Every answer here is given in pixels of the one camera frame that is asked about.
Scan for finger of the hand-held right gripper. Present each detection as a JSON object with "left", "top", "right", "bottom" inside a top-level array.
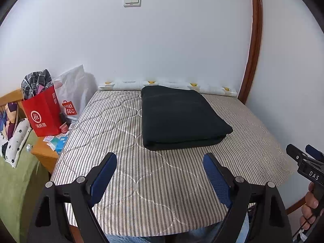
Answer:
[
  {"left": 286, "top": 144, "right": 305, "bottom": 161},
  {"left": 305, "top": 144, "right": 324, "bottom": 162}
]

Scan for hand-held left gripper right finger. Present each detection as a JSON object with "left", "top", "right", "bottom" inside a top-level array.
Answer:
[{"left": 202, "top": 152, "right": 293, "bottom": 243}]

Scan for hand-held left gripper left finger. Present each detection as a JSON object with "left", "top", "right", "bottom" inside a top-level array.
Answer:
[{"left": 27, "top": 152, "right": 117, "bottom": 243}]

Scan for black sweatshirt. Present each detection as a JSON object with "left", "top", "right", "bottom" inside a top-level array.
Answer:
[{"left": 140, "top": 85, "right": 233, "bottom": 151}]

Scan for person's right hand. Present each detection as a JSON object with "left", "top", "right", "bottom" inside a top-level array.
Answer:
[{"left": 301, "top": 183, "right": 324, "bottom": 230}]

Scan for striped quilted mat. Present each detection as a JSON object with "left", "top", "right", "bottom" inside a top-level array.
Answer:
[{"left": 51, "top": 89, "right": 297, "bottom": 236}]

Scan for pale blue packet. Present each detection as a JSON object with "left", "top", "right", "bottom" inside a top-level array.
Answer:
[{"left": 47, "top": 139, "right": 62, "bottom": 150}]

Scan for wooden nightstand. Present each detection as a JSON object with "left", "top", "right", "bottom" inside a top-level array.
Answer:
[{"left": 30, "top": 129, "right": 69, "bottom": 174}]

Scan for person's blue jeans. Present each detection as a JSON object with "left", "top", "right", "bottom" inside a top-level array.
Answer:
[{"left": 105, "top": 221, "right": 254, "bottom": 243}]

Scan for red paper bag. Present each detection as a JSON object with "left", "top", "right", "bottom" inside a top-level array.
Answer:
[{"left": 21, "top": 85, "right": 63, "bottom": 137}]

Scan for white plastic bag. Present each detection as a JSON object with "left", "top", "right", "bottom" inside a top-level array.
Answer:
[{"left": 54, "top": 64, "right": 98, "bottom": 123}]

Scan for flower print pillow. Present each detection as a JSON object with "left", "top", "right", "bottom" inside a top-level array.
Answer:
[{"left": 1, "top": 118, "right": 32, "bottom": 169}]

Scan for pink cloth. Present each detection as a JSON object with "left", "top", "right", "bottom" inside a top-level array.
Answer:
[{"left": 33, "top": 84, "right": 46, "bottom": 98}]

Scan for diamond pattern cloth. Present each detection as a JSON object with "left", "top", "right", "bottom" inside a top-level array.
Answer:
[{"left": 0, "top": 102, "right": 26, "bottom": 140}]

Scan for grey plaid cloth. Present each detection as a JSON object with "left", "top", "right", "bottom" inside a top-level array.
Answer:
[{"left": 21, "top": 69, "right": 54, "bottom": 102}]

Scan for wooden headboard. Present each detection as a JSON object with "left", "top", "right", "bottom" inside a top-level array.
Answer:
[{"left": 0, "top": 88, "right": 28, "bottom": 120}]

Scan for wooden door frame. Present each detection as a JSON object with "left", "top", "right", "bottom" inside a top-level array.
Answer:
[{"left": 237, "top": 0, "right": 263, "bottom": 105}]

